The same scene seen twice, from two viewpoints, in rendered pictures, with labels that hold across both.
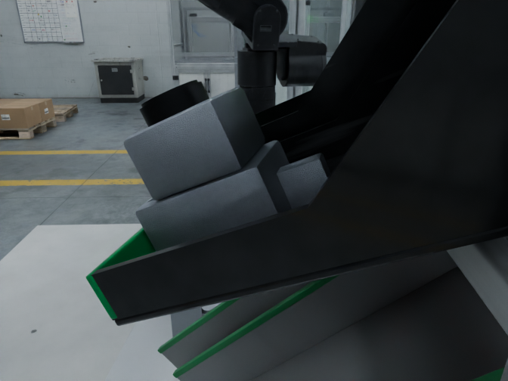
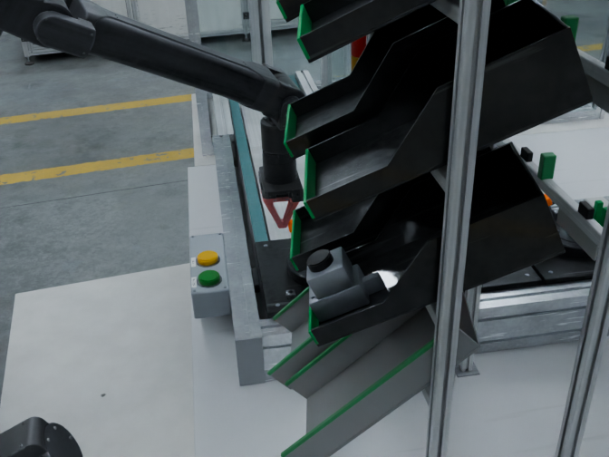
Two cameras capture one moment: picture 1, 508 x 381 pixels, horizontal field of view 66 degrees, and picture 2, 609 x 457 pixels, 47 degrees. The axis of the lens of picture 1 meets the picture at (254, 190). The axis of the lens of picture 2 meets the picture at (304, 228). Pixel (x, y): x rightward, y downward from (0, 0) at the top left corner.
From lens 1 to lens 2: 0.64 m
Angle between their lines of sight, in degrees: 14
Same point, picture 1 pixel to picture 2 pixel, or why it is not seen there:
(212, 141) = (343, 278)
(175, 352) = (280, 373)
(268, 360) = (346, 362)
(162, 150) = (323, 282)
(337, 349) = (385, 346)
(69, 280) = (102, 345)
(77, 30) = not seen: outside the picture
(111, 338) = (178, 386)
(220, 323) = (311, 347)
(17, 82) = not seen: outside the picture
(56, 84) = not seen: outside the picture
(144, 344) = (210, 385)
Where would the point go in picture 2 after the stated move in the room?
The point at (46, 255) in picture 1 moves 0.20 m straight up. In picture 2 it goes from (56, 325) to (33, 238)
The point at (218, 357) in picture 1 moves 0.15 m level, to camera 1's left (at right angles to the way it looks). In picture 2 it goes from (314, 367) to (205, 388)
